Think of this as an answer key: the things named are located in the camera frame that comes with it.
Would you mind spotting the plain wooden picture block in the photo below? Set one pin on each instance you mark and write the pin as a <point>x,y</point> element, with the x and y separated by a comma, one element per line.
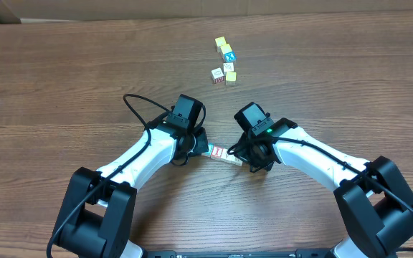
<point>228,67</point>

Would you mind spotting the wooden block red letter Y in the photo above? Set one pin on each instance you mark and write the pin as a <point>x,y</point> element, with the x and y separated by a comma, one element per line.
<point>209,151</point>

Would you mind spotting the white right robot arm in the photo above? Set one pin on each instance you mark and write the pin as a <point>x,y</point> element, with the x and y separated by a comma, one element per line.
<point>375,201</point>

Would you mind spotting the wooden block red apple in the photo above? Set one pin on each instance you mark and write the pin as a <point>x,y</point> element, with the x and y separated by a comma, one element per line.
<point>227,157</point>

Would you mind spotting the far yellow wooden block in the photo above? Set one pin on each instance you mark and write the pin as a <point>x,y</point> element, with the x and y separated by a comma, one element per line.
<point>220,41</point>

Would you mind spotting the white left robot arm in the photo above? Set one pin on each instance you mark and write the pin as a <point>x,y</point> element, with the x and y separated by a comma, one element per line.
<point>97,211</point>

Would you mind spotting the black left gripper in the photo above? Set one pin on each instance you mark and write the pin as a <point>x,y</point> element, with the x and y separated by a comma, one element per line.
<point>201,145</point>

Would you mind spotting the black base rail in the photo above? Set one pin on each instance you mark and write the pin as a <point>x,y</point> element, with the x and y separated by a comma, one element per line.
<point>299,253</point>

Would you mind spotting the wooden block red letter M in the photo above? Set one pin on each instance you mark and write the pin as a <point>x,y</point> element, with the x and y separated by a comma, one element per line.
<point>217,75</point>

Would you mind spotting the wooden block red letter I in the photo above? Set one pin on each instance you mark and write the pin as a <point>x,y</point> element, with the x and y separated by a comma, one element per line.
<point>216,153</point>

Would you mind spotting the wooden block yellow top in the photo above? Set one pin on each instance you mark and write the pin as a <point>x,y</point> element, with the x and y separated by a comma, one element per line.
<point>231,78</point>

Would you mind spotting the wooden block blue X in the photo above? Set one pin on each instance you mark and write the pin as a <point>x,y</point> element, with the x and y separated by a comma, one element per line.
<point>227,53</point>

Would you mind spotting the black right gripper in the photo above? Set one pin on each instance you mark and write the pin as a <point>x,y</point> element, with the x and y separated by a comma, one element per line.
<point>240,151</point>

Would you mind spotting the wooden block green side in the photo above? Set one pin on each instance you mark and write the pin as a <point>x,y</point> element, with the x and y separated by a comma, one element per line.
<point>236,161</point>

